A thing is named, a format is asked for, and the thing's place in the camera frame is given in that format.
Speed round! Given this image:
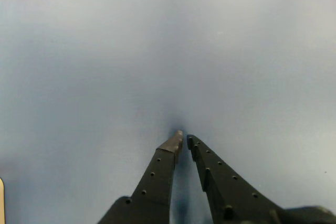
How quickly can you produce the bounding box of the beige rectangular box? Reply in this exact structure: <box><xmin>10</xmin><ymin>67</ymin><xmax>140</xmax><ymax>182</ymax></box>
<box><xmin>0</xmin><ymin>178</ymin><xmax>5</xmax><ymax>224</ymax></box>

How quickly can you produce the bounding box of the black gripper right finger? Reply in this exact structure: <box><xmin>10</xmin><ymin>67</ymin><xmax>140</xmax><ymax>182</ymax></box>
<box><xmin>186</xmin><ymin>134</ymin><xmax>336</xmax><ymax>224</ymax></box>

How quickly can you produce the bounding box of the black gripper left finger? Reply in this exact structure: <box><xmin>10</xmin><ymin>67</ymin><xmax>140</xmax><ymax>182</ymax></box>
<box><xmin>97</xmin><ymin>130</ymin><xmax>184</xmax><ymax>224</ymax></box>

